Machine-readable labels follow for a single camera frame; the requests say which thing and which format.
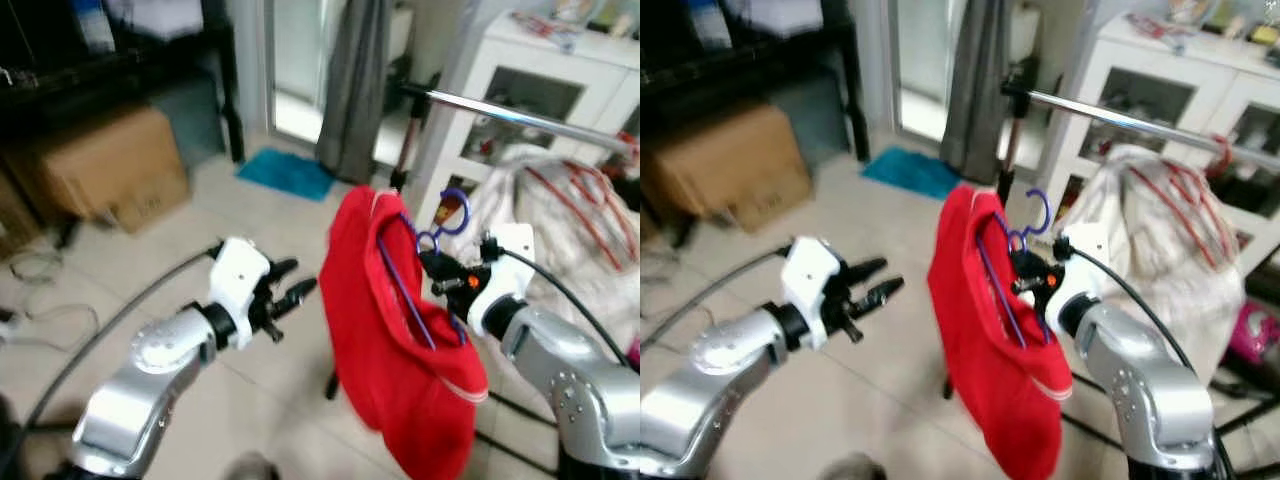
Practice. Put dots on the red shirt with white stripe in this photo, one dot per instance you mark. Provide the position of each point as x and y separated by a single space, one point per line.
975 330
370 320

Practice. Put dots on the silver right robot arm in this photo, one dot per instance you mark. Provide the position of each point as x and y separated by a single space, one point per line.
570 380
1140 390

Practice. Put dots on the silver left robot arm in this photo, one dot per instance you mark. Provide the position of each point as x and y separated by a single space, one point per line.
720 360
150 360

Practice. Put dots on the cream jacket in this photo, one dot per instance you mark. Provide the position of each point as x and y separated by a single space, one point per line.
510 215
1120 230

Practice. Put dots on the teal floor mat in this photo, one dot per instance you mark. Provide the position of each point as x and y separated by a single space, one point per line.
905 172
285 175

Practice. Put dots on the dark grey storage box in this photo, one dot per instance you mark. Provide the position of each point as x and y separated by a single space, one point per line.
815 120
195 120

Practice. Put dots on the grey robot foot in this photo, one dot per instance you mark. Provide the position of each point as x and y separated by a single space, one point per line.
853 468
250 468

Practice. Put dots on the grey curtain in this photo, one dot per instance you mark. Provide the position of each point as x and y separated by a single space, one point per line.
355 90
975 90

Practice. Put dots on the pink plastic object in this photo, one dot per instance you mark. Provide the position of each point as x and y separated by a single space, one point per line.
1255 335
634 352

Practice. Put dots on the white glass door cabinet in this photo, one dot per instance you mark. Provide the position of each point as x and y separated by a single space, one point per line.
470 70
1100 60

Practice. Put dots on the glass balcony door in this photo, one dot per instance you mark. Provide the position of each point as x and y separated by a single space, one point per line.
300 60
920 60

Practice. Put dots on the black shelf unit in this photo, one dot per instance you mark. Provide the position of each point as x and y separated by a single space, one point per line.
120 70
750 65

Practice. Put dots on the red tangled item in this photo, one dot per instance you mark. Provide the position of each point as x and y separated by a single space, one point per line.
1160 32
545 30

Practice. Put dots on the white plastic bag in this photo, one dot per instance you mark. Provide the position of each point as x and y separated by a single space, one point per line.
778 17

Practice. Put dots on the blue printed box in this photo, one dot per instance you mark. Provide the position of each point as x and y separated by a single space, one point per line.
93 25
711 24

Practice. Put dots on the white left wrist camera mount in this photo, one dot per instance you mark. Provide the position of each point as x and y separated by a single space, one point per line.
808 280
235 275

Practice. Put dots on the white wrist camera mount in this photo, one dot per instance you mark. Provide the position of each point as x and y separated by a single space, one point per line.
1085 260
235 275
808 280
510 260

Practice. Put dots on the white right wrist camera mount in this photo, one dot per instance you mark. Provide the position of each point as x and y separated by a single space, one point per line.
510 260
1085 260

